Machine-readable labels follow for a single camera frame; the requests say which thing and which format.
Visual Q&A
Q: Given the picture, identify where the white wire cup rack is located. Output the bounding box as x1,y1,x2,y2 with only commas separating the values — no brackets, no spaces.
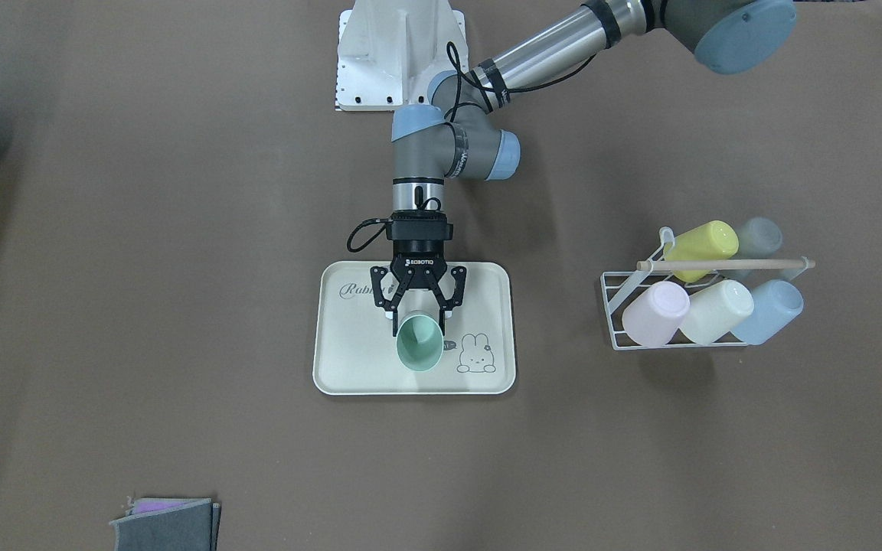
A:
599,227,748,350

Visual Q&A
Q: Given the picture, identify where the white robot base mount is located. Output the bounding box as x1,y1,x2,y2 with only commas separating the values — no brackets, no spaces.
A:
335,1,468,112

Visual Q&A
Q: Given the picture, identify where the grey folded cloth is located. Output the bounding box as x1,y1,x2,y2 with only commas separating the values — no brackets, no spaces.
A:
109,497,221,550

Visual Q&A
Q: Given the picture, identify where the cream rabbit tray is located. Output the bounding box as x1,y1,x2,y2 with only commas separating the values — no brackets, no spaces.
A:
314,261,517,395

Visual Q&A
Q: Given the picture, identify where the yellow cup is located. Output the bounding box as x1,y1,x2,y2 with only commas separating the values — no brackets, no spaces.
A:
664,220,739,262

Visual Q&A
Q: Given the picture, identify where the green cup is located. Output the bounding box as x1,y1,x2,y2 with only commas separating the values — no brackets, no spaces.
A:
395,310,444,372

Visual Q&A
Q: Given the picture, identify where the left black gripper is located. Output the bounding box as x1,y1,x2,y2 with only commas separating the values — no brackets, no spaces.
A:
369,210,469,337

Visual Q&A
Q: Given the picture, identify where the cream cup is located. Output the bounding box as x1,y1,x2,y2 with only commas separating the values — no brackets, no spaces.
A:
679,279,755,344

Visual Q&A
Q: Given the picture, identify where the pink cup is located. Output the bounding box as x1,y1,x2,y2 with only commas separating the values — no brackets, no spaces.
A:
622,280,690,347

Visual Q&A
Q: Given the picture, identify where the blue cup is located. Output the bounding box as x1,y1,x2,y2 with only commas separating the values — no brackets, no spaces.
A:
731,279,805,345

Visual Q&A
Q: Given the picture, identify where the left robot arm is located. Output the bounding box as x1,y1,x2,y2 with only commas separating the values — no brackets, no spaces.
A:
371,1,797,334

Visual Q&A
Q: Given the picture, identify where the grey cup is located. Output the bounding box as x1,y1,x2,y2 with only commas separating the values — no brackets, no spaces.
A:
730,217,783,260

